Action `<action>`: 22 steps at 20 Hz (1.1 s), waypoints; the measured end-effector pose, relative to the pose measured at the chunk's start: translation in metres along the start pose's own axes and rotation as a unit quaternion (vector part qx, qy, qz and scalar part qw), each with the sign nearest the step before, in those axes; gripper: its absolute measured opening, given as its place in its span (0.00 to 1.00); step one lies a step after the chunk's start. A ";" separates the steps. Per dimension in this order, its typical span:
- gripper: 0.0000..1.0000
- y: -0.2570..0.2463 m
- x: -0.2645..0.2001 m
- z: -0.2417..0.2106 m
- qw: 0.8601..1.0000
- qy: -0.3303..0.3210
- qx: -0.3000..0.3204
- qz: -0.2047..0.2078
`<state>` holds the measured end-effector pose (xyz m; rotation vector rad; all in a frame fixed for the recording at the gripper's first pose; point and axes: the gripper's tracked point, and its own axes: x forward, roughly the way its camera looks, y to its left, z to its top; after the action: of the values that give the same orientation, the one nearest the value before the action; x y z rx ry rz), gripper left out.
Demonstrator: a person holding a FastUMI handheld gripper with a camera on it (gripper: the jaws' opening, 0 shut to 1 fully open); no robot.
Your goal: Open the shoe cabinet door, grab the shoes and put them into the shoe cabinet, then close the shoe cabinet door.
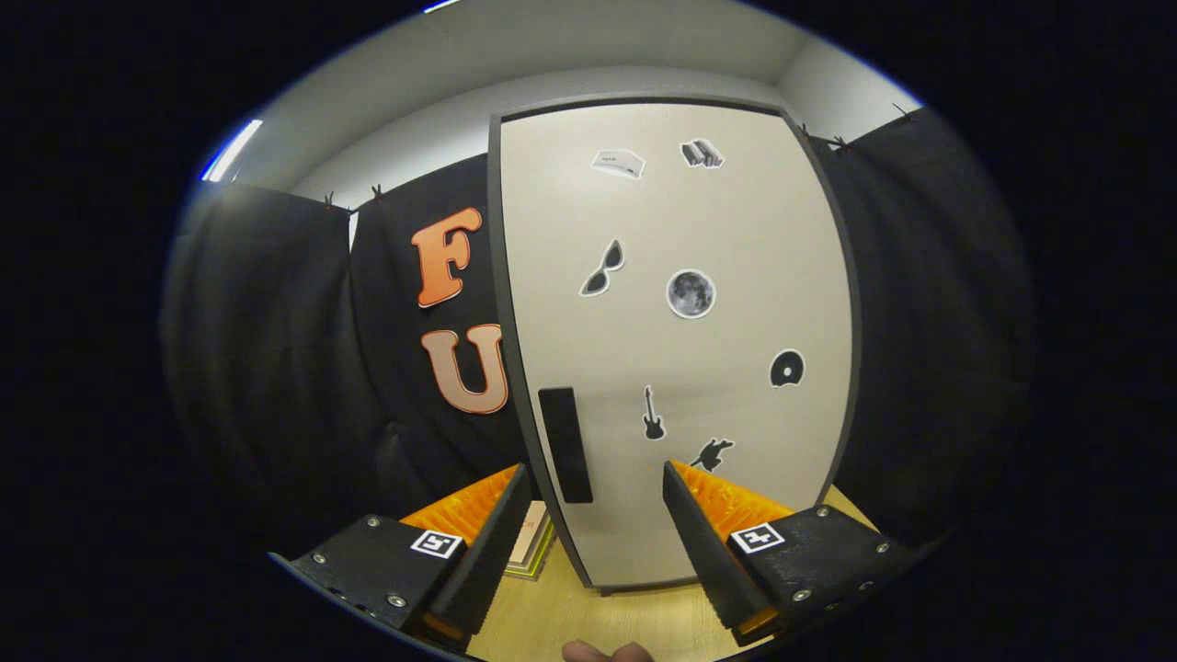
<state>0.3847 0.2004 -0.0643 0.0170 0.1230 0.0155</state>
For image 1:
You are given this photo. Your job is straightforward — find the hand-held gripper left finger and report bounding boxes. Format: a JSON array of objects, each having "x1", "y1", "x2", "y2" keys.
[{"x1": 271, "y1": 462, "x2": 534, "y2": 656}]

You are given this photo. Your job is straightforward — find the beige shoe cabinet door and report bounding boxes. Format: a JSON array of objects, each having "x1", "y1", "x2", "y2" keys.
[{"x1": 499, "y1": 101, "x2": 854, "y2": 589}]

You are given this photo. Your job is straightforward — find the black backdrop cloth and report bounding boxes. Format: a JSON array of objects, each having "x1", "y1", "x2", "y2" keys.
[{"x1": 161, "y1": 106, "x2": 1035, "y2": 553}]

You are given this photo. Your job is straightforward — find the black door handle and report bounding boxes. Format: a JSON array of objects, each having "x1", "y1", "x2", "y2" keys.
[{"x1": 538, "y1": 387, "x2": 595, "y2": 505}]

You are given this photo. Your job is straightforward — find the dark grey shoe cabinet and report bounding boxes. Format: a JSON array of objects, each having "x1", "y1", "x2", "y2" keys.
[{"x1": 486, "y1": 92, "x2": 863, "y2": 597}]

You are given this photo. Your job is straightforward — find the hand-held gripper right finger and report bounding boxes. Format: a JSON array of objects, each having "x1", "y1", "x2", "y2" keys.
[{"x1": 662, "y1": 460, "x2": 913, "y2": 647}]

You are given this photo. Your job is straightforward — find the yellow edged book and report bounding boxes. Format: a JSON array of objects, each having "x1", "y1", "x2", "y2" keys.
[{"x1": 504, "y1": 552, "x2": 559, "y2": 582}]

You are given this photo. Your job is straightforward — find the white orange cover book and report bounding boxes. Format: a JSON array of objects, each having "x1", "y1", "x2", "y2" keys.
[{"x1": 509, "y1": 513, "x2": 553, "y2": 566}]

